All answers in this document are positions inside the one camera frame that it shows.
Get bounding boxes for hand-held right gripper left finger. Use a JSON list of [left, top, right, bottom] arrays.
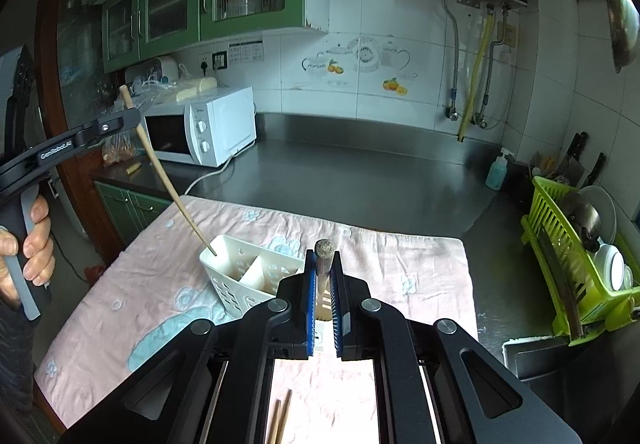
[[60, 250, 321, 444]]

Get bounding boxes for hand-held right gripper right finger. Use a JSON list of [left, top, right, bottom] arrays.
[[330, 250, 572, 444]]

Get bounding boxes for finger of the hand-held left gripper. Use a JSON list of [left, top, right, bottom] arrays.
[[70, 108, 142, 148]]

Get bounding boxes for wooden chopstick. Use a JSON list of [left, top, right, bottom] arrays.
[[119, 85, 219, 258], [312, 238, 337, 322], [264, 399, 282, 444], [276, 389, 294, 444]]

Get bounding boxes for white utensil holder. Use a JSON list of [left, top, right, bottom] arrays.
[[199, 234, 337, 351]]

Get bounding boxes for person's left forearm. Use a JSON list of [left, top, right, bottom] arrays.
[[0, 297, 41, 444]]

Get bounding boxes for person's left hand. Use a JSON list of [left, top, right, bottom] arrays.
[[0, 195, 55, 307]]

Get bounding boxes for clear bag of food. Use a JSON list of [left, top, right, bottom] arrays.
[[102, 129, 137, 168]]

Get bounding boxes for clear plastic bag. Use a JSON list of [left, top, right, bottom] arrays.
[[127, 74, 177, 106]]

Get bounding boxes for white kitchen appliance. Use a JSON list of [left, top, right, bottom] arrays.
[[125, 55, 180, 90]]

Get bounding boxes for pink floral blanket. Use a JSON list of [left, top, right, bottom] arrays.
[[35, 194, 481, 444]]

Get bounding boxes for brown glass door cabinet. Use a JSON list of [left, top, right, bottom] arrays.
[[34, 0, 128, 270]]

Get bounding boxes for green base cabinet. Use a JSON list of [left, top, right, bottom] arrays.
[[95, 179, 174, 255]]

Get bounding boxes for pale yellow block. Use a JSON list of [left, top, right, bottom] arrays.
[[175, 77, 219, 103]]

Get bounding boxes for white microwave oven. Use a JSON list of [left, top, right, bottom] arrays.
[[142, 86, 258, 168]]

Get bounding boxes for steel sink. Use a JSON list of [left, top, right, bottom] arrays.
[[501, 334, 568, 381]]

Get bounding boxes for blue soap pump bottle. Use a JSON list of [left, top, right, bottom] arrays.
[[485, 147, 516, 191]]

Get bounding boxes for green dish rack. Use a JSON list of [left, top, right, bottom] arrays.
[[520, 175, 640, 341]]

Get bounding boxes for teapot and fruit tile decal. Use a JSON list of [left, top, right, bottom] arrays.
[[301, 35, 421, 98]]

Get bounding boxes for yellow gas pipe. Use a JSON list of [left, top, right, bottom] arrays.
[[457, 12, 496, 143]]

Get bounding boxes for steel pot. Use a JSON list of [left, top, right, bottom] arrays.
[[564, 191, 603, 251]]

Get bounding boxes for white bowl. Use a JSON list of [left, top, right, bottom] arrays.
[[594, 244, 634, 291]]

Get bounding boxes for grey metal pipe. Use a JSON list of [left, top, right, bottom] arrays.
[[474, 9, 507, 128]]

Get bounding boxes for white plate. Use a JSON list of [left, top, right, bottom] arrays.
[[582, 184, 619, 245]]

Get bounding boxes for hanging steel wok lid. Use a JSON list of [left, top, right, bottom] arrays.
[[596, 0, 640, 74]]

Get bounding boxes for white microwave cable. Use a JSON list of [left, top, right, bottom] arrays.
[[184, 153, 242, 198]]

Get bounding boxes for white wall label sheet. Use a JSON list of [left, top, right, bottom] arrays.
[[229, 40, 265, 64]]

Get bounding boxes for black handled knife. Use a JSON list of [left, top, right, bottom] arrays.
[[560, 131, 589, 186], [582, 151, 607, 190]]

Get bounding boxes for grey flexible hose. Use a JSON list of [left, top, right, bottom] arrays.
[[442, 0, 462, 121]]

